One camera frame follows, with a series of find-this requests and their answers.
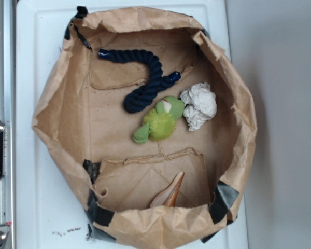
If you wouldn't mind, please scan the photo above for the dark blue twisted rope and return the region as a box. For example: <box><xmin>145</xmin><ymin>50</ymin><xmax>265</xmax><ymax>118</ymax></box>
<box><xmin>97</xmin><ymin>48</ymin><xmax>182</xmax><ymax>114</ymax></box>

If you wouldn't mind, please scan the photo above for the green plush toy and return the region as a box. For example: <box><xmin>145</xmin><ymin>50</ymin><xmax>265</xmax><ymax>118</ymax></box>
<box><xmin>133</xmin><ymin>96</ymin><xmax>185</xmax><ymax>144</ymax></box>

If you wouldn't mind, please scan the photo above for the brown paper bag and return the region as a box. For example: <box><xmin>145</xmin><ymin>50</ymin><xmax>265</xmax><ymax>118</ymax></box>
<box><xmin>32</xmin><ymin>7</ymin><xmax>257</xmax><ymax>248</ymax></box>

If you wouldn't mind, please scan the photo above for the crumpled white paper ball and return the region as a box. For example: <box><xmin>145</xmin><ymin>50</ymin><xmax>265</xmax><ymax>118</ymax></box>
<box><xmin>180</xmin><ymin>82</ymin><xmax>217</xmax><ymax>131</ymax></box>

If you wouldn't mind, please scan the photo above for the brown pointed seashell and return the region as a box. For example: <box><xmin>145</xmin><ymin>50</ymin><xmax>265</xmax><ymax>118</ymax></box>
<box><xmin>150</xmin><ymin>172</ymin><xmax>185</xmax><ymax>208</ymax></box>

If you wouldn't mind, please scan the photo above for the white plastic tray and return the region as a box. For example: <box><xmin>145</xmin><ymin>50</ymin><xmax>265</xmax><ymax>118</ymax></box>
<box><xmin>15</xmin><ymin>3</ymin><xmax>255</xmax><ymax>249</ymax></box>

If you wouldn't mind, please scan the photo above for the aluminium frame rail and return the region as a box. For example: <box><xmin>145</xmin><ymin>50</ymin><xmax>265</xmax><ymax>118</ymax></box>
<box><xmin>0</xmin><ymin>1</ymin><xmax>16</xmax><ymax>248</ymax></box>

